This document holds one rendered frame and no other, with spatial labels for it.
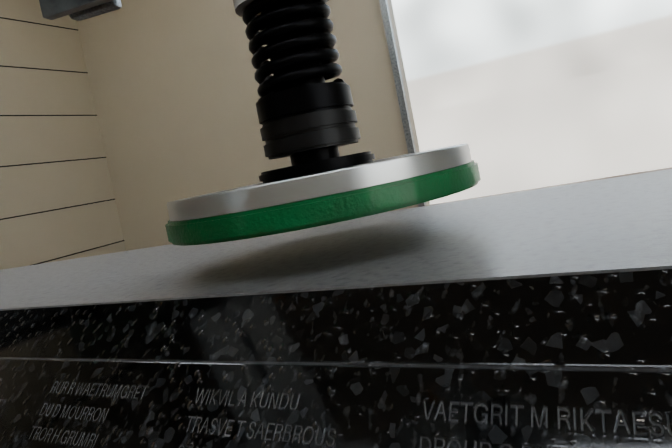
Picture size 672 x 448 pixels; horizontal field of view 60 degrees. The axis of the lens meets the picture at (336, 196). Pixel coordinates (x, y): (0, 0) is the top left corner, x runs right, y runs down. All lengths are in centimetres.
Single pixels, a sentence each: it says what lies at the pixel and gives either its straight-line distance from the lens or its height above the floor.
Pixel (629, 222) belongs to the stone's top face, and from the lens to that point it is 33.
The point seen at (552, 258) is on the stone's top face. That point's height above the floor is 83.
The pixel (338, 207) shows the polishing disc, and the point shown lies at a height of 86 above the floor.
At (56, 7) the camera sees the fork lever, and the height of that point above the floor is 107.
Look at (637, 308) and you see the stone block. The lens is 23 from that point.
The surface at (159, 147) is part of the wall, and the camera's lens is 681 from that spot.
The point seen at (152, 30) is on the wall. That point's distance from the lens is 688.
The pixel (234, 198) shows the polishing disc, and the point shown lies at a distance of 33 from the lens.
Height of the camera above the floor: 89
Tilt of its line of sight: 3 degrees down
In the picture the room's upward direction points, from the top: 11 degrees counter-clockwise
